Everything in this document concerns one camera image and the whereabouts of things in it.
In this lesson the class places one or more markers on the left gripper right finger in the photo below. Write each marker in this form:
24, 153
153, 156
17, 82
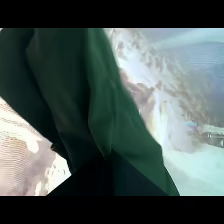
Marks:
133, 181

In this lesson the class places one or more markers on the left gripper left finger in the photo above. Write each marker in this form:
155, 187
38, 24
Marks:
86, 181

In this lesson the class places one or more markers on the dark green pants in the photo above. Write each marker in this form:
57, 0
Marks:
76, 93

